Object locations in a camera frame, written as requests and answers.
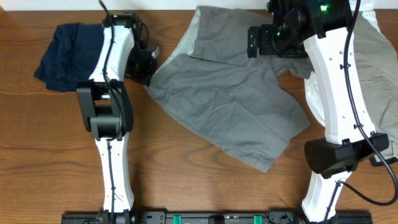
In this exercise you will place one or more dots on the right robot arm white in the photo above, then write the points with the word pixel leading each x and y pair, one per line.
pixel 323 32

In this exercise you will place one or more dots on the navy blue folded garment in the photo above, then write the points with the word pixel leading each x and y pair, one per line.
pixel 71 56

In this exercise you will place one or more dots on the grey shorts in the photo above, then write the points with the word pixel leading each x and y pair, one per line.
pixel 210 85

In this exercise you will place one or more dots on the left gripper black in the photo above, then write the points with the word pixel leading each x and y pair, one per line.
pixel 145 76

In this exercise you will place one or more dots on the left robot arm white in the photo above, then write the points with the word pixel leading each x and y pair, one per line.
pixel 108 114

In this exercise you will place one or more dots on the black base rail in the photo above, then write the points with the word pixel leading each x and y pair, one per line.
pixel 217 217

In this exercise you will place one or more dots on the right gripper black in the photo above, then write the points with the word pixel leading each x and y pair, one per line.
pixel 265 33

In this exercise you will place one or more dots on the khaki shorts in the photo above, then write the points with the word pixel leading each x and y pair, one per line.
pixel 376 61

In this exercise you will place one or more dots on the white garment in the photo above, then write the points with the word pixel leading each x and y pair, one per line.
pixel 312 92

